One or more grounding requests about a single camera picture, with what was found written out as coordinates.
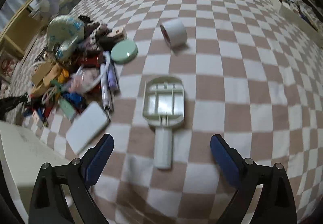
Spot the green round compact mirror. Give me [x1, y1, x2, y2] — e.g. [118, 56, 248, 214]
[110, 39, 138, 65]

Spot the purple pen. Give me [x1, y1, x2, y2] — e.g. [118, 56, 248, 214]
[107, 63, 119, 95]

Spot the white pen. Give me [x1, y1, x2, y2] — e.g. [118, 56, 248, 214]
[100, 64, 112, 115]

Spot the white storage box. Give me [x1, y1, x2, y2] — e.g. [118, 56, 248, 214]
[1, 121, 68, 223]

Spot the white power bank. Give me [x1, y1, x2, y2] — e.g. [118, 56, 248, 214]
[66, 101, 109, 154]

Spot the floral fabric pouch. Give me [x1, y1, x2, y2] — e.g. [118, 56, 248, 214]
[47, 15, 85, 50]

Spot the wooden block with cord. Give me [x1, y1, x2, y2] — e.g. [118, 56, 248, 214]
[30, 62, 63, 97]

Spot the white tape roll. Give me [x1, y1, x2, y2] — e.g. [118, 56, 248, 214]
[160, 19, 188, 49]

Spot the wooden shelf unit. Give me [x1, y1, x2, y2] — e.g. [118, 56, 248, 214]
[1, 0, 44, 84]

